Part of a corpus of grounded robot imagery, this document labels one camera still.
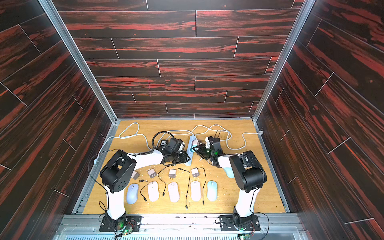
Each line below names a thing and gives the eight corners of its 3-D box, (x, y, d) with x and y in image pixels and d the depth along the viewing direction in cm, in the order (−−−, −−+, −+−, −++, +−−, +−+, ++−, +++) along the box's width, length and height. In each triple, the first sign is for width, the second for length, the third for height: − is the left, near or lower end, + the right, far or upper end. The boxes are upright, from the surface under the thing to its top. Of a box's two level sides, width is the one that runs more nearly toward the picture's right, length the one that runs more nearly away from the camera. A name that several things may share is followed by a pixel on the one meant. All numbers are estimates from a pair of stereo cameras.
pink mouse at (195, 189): (190, 201, 83) (190, 200, 81) (190, 182, 89) (190, 180, 87) (201, 201, 82) (201, 200, 81) (200, 182, 89) (200, 180, 87)
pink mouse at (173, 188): (170, 203, 82) (169, 202, 80) (168, 184, 89) (167, 182, 87) (180, 201, 82) (179, 200, 80) (177, 182, 89) (177, 181, 87)
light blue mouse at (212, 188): (207, 201, 83) (207, 199, 81) (206, 182, 90) (206, 180, 87) (218, 201, 83) (218, 199, 81) (216, 182, 90) (216, 180, 87)
